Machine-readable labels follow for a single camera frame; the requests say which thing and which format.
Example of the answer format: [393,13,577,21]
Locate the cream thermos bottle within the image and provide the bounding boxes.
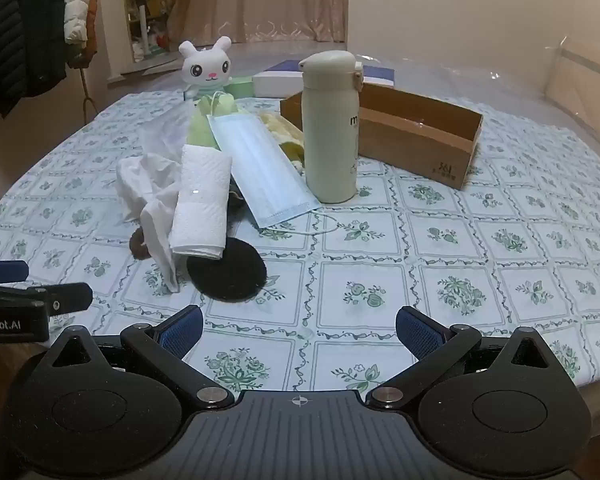
[298,50,364,205]

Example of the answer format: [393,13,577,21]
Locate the plastic wrapped headboard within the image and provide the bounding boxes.
[545,35,600,123]

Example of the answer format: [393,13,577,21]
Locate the blue face mask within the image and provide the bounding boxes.
[207,112,339,237]

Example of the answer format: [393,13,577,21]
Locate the cream terry towel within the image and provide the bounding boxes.
[257,111,307,173]

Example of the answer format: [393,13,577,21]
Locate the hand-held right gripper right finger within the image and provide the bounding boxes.
[367,306,563,411]

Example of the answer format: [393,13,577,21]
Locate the orange brown garment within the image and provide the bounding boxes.
[66,0,99,69]

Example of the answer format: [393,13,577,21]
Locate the white plastic-wrapped cloth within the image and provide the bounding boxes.
[170,144,234,261]

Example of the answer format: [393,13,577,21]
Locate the brown velvet scrunchie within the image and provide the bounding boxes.
[129,226,153,261]

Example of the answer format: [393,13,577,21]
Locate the black puffer jacket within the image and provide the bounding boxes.
[0,0,70,117]

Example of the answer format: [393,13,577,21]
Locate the black round pad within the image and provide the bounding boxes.
[186,236,269,304]

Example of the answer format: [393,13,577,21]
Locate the white plush bunny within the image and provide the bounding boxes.
[178,36,232,103]

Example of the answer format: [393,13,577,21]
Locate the brown cardboard box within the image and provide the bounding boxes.
[280,82,484,191]

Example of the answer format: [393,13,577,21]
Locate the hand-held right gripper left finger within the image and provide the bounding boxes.
[40,305,236,411]

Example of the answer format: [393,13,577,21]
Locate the floral tablecloth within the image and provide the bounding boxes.
[0,82,600,397]

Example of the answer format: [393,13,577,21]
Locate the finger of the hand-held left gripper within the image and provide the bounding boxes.
[0,282,94,318]
[0,260,29,286]

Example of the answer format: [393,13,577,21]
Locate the light green cloth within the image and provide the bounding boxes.
[187,92,247,152]

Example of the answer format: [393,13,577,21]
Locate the white tissue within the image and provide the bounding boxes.
[116,152,193,294]

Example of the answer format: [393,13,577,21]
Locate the cluttered shelf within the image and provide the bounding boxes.
[121,0,177,62]

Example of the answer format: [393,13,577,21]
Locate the white and blue flat box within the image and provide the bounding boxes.
[252,59,397,97]

